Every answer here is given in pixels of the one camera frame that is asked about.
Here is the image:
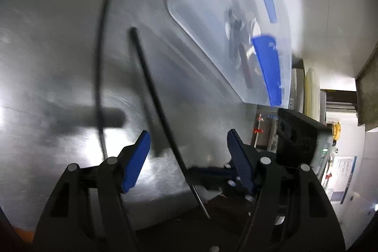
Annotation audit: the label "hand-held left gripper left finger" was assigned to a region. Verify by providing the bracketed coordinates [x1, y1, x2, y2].
[32, 130, 151, 252]

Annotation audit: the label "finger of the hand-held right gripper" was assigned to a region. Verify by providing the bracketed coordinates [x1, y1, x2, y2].
[187, 163, 254, 203]

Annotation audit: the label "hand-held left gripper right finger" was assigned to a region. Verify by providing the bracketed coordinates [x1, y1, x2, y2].
[227, 128, 346, 252]

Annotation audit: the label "black chopstick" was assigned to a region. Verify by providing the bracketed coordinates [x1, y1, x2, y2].
[94, 0, 119, 162]
[129, 27, 211, 219]

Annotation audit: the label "metal peeler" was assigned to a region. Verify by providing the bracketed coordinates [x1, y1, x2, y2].
[226, 8, 246, 61]

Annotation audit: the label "clear plastic container blue latches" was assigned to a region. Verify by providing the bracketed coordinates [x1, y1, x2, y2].
[166, 0, 296, 108]

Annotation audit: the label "black appliance box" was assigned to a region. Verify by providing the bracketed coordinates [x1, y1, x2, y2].
[276, 108, 332, 171]

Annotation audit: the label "cream round board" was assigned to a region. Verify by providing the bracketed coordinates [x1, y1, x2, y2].
[304, 67, 322, 123]

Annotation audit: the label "yellow round object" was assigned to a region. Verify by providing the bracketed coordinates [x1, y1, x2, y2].
[331, 121, 342, 147]

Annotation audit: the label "wall poster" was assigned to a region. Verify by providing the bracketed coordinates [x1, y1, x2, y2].
[326, 155, 358, 206]

